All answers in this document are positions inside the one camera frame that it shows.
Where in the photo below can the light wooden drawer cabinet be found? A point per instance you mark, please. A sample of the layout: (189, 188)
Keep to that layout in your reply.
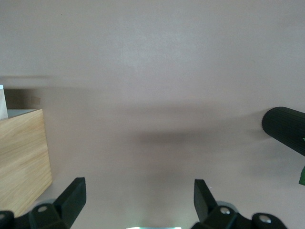
(23, 155)

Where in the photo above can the white-fronted wooden drawer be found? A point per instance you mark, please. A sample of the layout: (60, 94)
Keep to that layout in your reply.
(3, 102)

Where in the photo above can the black ribbed vase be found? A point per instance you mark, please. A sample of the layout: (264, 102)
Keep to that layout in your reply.
(283, 126)

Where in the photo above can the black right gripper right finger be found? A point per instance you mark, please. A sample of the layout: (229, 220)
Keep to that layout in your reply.
(205, 205)

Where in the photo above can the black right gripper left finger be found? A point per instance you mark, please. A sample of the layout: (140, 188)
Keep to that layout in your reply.
(69, 205)

